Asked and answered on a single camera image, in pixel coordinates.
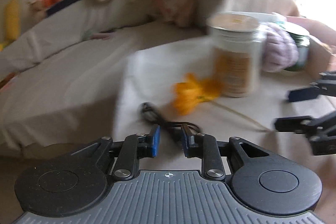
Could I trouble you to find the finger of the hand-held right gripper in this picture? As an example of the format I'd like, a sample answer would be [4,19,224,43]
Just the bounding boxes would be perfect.
[274,112,336,142]
[286,71,336,103]

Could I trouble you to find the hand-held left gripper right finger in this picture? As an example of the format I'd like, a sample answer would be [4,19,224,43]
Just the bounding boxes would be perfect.
[181,125,271,181]

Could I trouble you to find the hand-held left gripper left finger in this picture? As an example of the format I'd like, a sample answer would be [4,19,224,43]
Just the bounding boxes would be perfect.
[71,125,161,181]

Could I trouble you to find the black cord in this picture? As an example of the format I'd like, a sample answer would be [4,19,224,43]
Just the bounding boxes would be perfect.
[140,102,202,144]

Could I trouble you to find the pink cardboard box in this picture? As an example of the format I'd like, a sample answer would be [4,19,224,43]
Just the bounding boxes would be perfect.
[285,16,336,79]

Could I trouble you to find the beige tablecloth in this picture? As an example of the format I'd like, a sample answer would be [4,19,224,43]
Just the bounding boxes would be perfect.
[113,35,336,188]

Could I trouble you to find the glass jar green lid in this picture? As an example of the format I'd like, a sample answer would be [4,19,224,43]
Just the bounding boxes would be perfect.
[283,22,311,72]

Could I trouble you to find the orange artificial flower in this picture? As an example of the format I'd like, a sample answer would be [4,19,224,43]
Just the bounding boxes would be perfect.
[171,72,275,133]

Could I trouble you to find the purple fluffy headband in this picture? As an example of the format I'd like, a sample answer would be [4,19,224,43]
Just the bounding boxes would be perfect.
[262,23,299,73]

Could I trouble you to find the clear plastic jar beige lid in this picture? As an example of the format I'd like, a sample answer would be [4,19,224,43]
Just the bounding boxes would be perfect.
[206,11,263,98]

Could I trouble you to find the beige sofa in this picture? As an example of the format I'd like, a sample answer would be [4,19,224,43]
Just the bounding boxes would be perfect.
[0,0,301,153]

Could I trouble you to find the dark blue board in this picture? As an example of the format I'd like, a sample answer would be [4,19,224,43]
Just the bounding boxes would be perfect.
[46,0,92,16]

